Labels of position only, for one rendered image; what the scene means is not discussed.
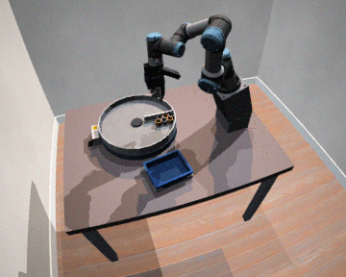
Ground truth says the blue open crate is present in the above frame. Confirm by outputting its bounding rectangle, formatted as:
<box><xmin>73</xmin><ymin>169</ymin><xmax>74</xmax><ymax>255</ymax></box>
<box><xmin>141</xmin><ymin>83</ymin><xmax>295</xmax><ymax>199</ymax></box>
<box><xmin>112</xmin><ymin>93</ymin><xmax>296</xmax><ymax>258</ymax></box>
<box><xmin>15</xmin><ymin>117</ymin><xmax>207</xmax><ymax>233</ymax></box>
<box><xmin>143</xmin><ymin>149</ymin><xmax>192</xmax><ymax>192</ymax></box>

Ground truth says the orange bushing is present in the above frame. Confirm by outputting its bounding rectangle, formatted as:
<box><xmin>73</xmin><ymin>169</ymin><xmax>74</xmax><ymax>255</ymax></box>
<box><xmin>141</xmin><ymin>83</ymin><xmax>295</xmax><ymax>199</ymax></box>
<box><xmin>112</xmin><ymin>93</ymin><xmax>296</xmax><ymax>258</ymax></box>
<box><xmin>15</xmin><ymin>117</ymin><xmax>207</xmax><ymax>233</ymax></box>
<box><xmin>167</xmin><ymin>116</ymin><xmax>173</xmax><ymax>124</ymax></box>

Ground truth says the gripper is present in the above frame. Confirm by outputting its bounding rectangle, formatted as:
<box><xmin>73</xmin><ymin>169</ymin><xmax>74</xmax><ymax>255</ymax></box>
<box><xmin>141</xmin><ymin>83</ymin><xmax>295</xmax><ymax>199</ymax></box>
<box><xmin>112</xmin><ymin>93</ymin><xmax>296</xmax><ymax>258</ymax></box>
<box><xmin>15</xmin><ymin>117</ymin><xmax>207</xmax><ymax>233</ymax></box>
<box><xmin>143</xmin><ymin>61</ymin><xmax>165</xmax><ymax>102</ymax></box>

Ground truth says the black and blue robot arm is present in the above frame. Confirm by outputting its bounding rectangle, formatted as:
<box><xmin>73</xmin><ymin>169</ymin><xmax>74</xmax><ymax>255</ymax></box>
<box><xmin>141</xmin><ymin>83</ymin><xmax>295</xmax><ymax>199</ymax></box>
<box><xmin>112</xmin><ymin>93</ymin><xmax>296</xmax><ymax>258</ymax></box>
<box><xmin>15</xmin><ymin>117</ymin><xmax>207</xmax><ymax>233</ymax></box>
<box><xmin>147</xmin><ymin>14</ymin><xmax>241</xmax><ymax>94</ymax></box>

